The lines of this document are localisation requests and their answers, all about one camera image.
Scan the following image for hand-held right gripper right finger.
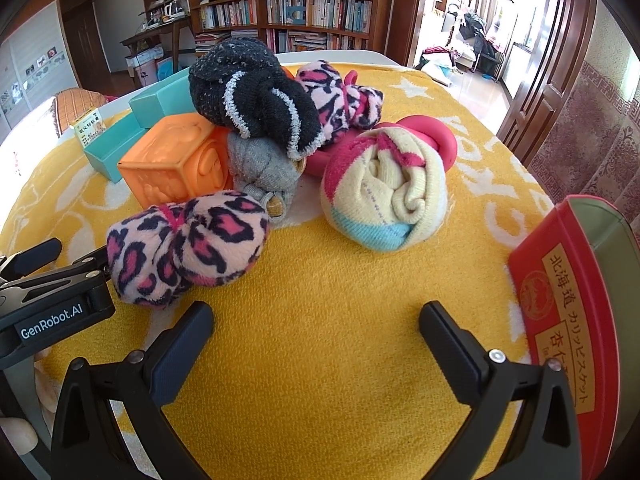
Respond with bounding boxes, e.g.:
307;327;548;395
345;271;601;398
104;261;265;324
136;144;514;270
419;300;583;480

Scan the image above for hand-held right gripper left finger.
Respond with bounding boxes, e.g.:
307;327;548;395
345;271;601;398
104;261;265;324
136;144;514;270
50;300;216;480

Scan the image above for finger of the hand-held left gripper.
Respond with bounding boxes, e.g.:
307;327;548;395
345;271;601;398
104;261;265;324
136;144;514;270
30;245;112;291
0;237;64;281

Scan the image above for teal box lid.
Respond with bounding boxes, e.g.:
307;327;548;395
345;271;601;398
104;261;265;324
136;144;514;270
82;110;151;184

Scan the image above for red metal tin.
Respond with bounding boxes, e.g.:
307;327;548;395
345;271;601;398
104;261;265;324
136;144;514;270
507;195;640;480

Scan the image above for pink leopard sock ball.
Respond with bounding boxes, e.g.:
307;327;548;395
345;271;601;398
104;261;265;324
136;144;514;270
294;60;385;146
106;190;271;308

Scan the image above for orange rubber cube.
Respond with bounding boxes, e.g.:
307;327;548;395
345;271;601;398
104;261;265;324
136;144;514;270
117;112;236;211

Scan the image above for white ointment carton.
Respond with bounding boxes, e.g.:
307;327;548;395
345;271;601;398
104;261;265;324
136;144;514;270
70;106;112;151

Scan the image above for striped cream sock ball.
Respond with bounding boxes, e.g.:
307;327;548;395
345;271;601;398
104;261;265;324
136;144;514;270
320;127;448;252

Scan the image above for grey sock ball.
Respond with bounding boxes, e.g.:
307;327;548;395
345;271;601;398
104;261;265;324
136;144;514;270
227;130;307;221

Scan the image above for black sock ball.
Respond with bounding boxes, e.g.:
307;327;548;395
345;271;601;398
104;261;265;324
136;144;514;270
188;40;323;158

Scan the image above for person's left hand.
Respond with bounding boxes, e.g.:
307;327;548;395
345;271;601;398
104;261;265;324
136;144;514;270
0;416;39;455

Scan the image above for yellow towel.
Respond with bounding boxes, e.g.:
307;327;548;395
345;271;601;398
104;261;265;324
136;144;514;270
0;62;556;480

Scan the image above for checkered pillow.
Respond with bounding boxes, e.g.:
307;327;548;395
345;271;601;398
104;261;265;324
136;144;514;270
52;87;108;136

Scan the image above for white wardrobe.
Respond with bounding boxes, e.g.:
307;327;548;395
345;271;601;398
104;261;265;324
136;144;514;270
0;0;66;126

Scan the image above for white storage bin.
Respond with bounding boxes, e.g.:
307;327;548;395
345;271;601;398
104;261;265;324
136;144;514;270
125;45;166;86

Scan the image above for brown room door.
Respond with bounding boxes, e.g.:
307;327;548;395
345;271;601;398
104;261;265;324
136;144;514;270
60;0;113;91

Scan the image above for wooden desk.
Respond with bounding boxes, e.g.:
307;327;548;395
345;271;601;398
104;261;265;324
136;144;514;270
120;12;196;86

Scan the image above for patterned curtain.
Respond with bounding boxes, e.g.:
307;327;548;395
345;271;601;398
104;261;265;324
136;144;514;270
530;0;640;241

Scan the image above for pile of clothes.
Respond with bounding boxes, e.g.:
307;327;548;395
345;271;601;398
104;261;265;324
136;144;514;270
415;45;458;83

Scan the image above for wooden sliding door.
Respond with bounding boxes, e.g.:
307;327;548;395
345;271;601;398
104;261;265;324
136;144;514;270
495;0;598;161

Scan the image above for chair with dark clothes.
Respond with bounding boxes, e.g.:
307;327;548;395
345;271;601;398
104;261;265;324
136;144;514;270
462;10;501;76

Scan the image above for rows of books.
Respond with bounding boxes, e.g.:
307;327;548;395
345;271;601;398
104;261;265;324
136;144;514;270
195;0;378;53

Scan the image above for pink coiled rubber ring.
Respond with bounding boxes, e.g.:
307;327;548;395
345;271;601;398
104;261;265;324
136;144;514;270
372;115;458;173

